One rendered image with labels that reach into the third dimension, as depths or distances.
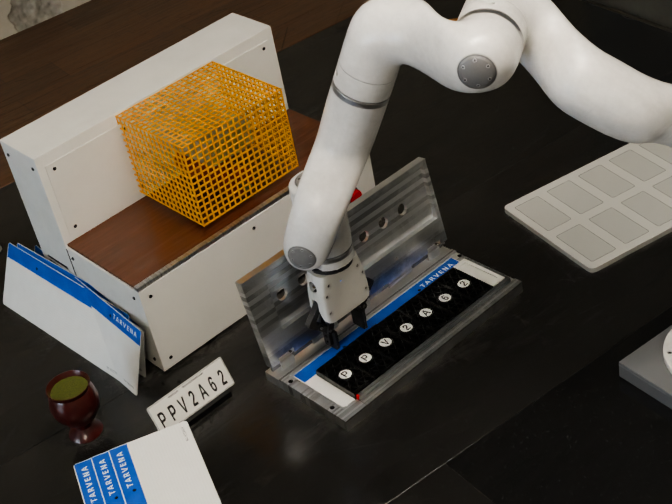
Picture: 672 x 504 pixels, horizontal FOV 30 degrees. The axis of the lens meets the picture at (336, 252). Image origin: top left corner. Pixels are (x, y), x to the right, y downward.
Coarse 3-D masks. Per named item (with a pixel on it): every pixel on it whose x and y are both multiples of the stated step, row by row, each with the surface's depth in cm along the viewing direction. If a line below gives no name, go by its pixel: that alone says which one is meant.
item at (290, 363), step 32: (448, 256) 233; (384, 288) 228; (512, 288) 223; (352, 320) 224; (480, 320) 219; (288, 352) 217; (320, 352) 218; (288, 384) 213; (384, 384) 209; (352, 416) 204
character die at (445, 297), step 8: (424, 288) 225; (432, 288) 226; (440, 288) 225; (448, 288) 224; (424, 296) 224; (432, 296) 224; (440, 296) 223; (448, 296) 222; (456, 296) 222; (464, 296) 222; (440, 304) 222; (448, 304) 221; (456, 304) 220; (464, 304) 220; (456, 312) 219
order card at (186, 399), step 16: (208, 368) 214; (224, 368) 216; (192, 384) 212; (208, 384) 214; (224, 384) 216; (160, 400) 209; (176, 400) 211; (192, 400) 212; (208, 400) 214; (160, 416) 209; (176, 416) 211
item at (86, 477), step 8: (80, 464) 194; (88, 464) 194; (80, 472) 193; (88, 472) 193; (80, 480) 192; (88, 480) 191; (96, 480) 191; (80, 488) 190; (88, 488) 190; (96, 488) 190; (88, 496) 188; (96, 496) 188
